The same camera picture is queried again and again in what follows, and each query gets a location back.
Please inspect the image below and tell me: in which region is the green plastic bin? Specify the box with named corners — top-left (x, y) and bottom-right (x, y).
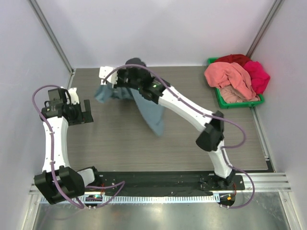
top-left (204, 57), bottom-right (265, 109)

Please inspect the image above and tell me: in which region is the aluminium frame post left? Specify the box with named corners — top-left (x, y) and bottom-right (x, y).
top-left (28, 0), bottom-right (74, 76)

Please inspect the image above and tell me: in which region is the light blue t shirt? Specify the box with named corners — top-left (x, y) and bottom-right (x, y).
top-left (94, 83), bottom-right (165, 136)

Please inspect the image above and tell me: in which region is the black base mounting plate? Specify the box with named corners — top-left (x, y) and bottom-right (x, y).
top-left (91, 171), bottom-right (245, 197)

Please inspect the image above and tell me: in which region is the slotted white cable duct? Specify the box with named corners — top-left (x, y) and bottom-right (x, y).
top-left (41, 194), bottom-right (220, 204)

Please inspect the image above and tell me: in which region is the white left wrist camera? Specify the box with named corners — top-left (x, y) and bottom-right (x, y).
top-left (66, 88), bottom-right (80, 105)

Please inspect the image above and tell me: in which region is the magenta t shirt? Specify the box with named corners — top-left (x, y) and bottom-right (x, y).
top-left (244, 61), bottom-right (271, 94)

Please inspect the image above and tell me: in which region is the aluminium frame post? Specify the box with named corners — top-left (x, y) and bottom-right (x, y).
top-left (246, 0), bottom-right (285, 58)
top-left (28, 0), bottom-right (74, 76)

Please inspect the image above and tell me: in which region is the dark red t shirt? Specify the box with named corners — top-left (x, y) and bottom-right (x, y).
top-left (214, 54), bottom-right (251, 67)

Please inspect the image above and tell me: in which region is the aluminium front rail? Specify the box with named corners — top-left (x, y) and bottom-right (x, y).
top-left (28, 172), bottom-right (292, 195)

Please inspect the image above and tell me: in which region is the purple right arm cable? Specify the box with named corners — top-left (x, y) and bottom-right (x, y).
top-left (102, 65), bottom-right (255, 209)

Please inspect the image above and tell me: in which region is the salmon pink t shirt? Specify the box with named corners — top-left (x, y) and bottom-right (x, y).
top-left (204, 62), bottom-right (257, 101)

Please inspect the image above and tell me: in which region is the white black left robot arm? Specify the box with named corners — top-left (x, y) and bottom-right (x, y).
top-left (34, 85), bottom-right (102, 209)

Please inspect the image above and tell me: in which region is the aluminium frame post right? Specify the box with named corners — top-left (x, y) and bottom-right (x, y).
top-left (246, 0), bottom-right (285, 58)

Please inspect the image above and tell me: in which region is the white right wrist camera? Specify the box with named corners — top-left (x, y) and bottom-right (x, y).
top-left (99, 66), bottom-right (118, 85)

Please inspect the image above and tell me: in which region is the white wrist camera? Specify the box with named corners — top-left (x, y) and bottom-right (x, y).
top-left (66, 88), bottom-right (80, 105)
top-left (99, 66), bottom-right (118, 85)

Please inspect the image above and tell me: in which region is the beige t shirt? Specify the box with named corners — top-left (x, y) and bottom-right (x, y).
top-left (219, 85), bottom-right (260, 104)

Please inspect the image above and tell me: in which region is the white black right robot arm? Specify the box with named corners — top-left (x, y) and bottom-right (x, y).
top-left (115, 58), bottom-right (235, 190)

